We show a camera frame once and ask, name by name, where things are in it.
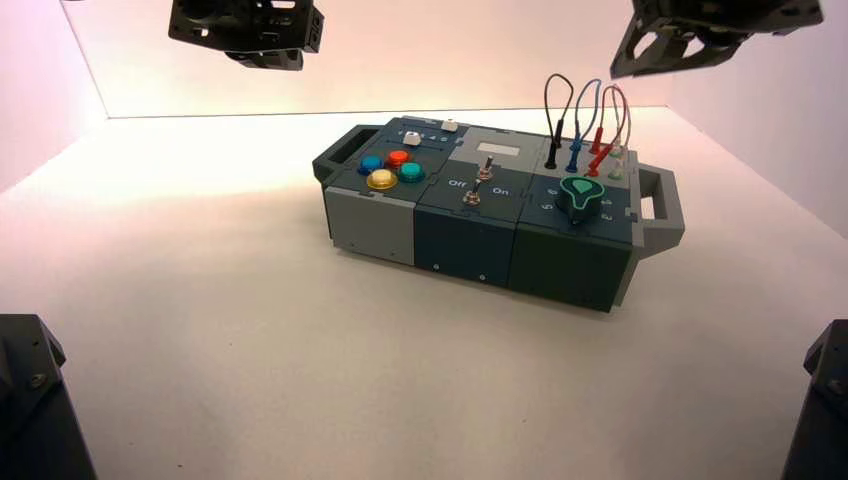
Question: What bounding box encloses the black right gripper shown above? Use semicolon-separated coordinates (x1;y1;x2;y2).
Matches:
609;0;825;81

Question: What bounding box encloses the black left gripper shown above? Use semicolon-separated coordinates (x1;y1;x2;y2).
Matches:
167;0;326;72

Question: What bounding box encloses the red jumper wire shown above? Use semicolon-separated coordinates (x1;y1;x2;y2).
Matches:
586;84;629;179

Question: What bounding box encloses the yellow round push button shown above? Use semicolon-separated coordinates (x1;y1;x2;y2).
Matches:
365;168;399;193

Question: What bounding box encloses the green pointer rotary knob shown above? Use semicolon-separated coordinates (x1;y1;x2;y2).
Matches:
554;176;605;227

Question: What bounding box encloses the modular teal grey control box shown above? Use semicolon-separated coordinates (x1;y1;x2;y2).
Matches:
311;116;686;314

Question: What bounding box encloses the white jumper wire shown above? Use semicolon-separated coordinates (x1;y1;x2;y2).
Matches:
607;86;633;181

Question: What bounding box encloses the blue jumper wire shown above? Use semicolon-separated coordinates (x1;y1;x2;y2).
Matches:
565;78;604;175

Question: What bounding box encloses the black jumper wire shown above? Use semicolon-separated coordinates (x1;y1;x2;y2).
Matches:
543;72;576;171

